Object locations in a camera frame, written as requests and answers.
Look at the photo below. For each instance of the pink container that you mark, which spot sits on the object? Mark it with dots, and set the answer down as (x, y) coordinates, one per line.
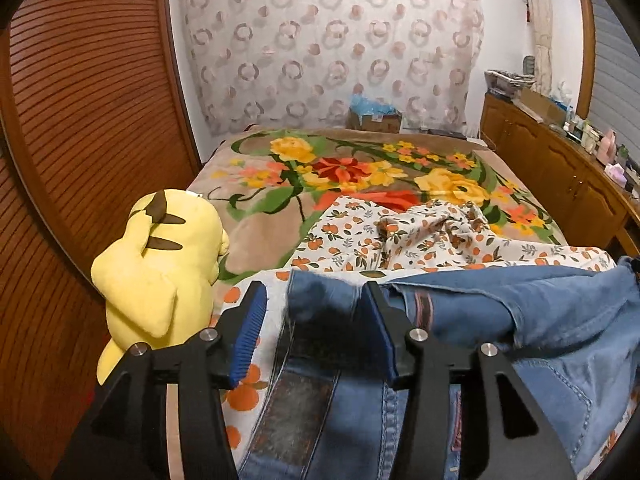
(610, 141)

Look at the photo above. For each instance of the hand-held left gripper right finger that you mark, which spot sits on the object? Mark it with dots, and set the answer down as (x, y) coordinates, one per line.
(382, 330)

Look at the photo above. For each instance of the blue denim pants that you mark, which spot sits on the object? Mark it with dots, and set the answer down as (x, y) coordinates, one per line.
(500, 300)

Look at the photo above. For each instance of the floral plush blanket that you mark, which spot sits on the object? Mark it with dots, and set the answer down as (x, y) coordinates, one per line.
(260, 220)

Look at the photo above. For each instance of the circle pattern curtain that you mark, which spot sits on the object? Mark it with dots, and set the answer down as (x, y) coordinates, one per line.
(325, 50)

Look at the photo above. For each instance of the brown slatted wardrobe door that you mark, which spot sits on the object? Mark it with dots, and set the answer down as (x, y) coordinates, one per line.
(75, 110)

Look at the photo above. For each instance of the grey window shutter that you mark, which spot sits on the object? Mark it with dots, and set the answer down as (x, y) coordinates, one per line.
(617, 75)

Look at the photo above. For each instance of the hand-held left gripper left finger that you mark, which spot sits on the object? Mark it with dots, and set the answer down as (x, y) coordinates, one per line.
(247, 335)

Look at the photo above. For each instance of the long cardboard box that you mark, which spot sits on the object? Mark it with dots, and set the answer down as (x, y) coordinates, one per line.
(542, 105)

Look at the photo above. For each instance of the wooden cabinet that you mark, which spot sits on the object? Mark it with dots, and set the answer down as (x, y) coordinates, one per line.
(550, 160)

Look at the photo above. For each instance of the blue plastic bag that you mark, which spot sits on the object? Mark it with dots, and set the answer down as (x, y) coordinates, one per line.
(367, 104)

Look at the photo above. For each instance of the white side curtain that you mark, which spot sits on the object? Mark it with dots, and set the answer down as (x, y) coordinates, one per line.
(539, 25)

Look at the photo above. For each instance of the yellow plush toy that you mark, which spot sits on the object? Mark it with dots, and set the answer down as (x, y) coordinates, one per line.
(150, 280)

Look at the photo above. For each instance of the orange fruit print sheet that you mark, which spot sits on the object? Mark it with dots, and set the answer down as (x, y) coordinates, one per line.
(360, 240)

